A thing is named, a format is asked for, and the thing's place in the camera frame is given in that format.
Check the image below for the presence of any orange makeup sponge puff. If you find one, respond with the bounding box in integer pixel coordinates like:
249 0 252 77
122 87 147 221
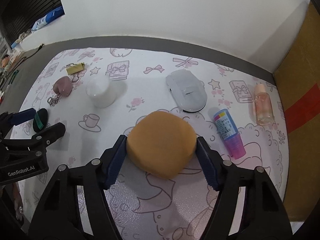
126 111 196 179

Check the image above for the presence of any mauve heart keychain pouch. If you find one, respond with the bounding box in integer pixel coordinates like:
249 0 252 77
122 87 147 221
47 76 73 106

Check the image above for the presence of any pink blue small bottle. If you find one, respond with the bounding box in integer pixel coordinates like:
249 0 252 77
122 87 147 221
214 109 246 159

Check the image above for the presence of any black puff with green ribbon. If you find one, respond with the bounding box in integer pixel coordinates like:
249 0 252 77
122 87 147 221
33 108 48 133

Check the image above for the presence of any gold binder clip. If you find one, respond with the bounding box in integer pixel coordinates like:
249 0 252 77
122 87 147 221
60 62 85 75

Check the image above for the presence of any blue white package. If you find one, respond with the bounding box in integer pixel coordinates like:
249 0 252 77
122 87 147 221
31 6 65 32

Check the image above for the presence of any grey white eyelash curler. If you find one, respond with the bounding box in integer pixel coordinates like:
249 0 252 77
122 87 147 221
165 69 207 113

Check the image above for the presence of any left hand with nail art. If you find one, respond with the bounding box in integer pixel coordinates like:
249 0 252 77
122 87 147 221
12 183 23 221

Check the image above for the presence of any white cylindrical jar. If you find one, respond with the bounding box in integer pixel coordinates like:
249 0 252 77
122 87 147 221
86 75 117 108

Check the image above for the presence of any pink patterned desk mat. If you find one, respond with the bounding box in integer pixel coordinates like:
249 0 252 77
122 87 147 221
19 48 289 239

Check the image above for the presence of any brown cardboard box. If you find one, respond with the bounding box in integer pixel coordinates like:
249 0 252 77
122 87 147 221
274 4 319 222

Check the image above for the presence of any clear peach perfume bottle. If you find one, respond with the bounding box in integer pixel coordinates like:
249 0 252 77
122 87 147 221
254 83 274 126

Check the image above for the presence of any black cable on desk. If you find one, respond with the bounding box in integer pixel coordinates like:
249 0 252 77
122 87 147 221
10 43 45 71

